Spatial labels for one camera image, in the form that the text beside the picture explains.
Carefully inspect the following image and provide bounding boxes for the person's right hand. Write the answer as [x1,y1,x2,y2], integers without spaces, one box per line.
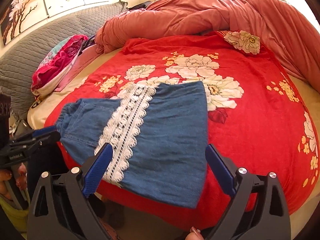
[189,226,204,240]

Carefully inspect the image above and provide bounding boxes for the red floral blanket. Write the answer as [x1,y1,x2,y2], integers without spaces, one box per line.
[44,30,320,224]

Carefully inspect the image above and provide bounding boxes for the person's left hand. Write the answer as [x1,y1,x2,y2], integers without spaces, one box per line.
[0,164,28,200]

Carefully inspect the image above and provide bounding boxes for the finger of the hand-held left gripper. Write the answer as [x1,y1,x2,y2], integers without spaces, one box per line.
[15,126,58,143]
[10,132,62,154]

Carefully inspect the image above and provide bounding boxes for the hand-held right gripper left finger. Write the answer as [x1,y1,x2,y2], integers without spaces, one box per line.
[27,142,113,240]

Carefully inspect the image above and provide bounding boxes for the grey quilted headboard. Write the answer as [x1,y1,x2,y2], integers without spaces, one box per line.
[0,1,129,120]

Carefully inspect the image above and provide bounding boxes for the blue denim pants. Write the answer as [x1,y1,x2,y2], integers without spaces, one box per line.
[55,81,209,209]

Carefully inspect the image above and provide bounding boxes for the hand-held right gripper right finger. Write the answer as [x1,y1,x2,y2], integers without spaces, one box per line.
[205,143,292,240]

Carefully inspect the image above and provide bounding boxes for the floral wall painting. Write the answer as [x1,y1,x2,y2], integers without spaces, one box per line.
[0,0,110,47]

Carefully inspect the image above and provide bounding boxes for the pink floral pillow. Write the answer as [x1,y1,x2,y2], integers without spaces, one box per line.
[31,34,89,97]

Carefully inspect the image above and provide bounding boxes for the salmon duvet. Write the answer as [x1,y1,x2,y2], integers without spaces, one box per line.
[95,0,320,93]

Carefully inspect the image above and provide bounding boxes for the yellow green garment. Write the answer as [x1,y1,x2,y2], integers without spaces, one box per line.
[0,196,29,233]

